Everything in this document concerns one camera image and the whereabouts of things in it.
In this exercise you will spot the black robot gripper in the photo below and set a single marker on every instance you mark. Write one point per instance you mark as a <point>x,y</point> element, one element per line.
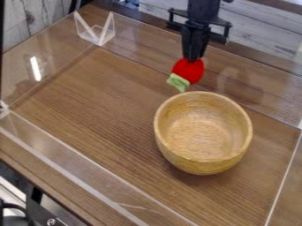
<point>199,16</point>

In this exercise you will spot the red plush strawberry toy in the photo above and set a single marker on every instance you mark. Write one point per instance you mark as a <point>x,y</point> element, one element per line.
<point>186,74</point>

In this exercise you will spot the wooden bowl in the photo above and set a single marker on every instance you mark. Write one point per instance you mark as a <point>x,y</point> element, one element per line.
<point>203,132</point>

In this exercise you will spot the black metal table leg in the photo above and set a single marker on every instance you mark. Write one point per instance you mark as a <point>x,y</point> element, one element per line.
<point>36,196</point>

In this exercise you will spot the clear acrylic corner bracket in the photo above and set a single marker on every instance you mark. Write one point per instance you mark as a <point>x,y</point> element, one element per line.
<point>96,34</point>

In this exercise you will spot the clear acrylic tray enclosure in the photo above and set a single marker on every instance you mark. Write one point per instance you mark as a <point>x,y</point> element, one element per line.
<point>76,130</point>

